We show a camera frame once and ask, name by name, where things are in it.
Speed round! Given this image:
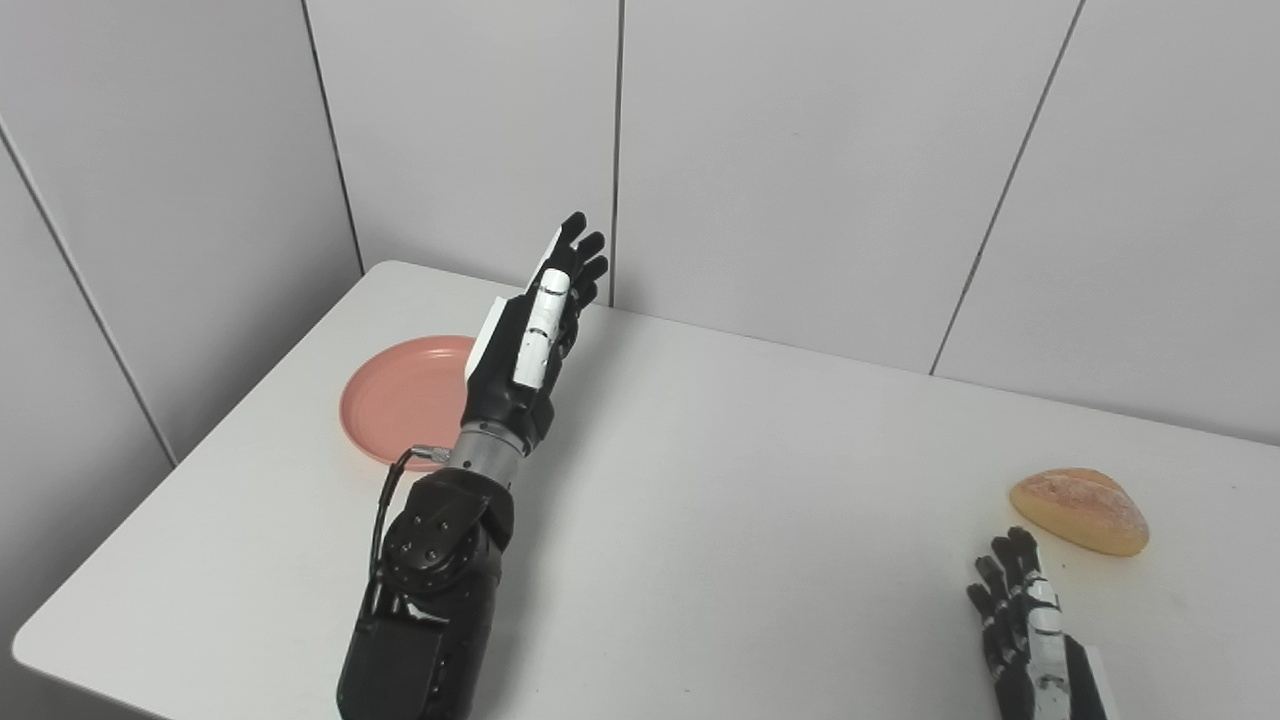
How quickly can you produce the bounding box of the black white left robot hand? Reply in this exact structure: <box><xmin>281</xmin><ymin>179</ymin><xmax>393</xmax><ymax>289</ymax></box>
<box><xmin>462</xmin><ymin>211</ymin><xmax>609</xmax><ymax>456</ymax></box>

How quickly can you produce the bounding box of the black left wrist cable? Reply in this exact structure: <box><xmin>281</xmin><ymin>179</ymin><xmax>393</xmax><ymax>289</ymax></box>
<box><xmin>370</xmin><ymin>445</ymin><xmax>451</xmax><ymax>583</ymax></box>

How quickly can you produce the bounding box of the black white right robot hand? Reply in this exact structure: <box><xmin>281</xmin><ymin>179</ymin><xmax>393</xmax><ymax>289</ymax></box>
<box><xmin>966</xmin><ymin>527</ymin><xmax>1121</xmax><ymax>720</ymax></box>

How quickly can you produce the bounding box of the golden brown bread roll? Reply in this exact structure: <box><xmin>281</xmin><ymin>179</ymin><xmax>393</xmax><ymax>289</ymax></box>
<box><xmin>1009</xmin><ymin>467</ymin><xmax>1150</xmax><ymax>557</ymax></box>

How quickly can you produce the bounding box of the pink round plate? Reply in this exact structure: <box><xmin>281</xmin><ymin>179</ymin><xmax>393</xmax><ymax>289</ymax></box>
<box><xmin>339</xmin><ymin>335</ymin><xmax>479</xmax><ymax>472</ymax></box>

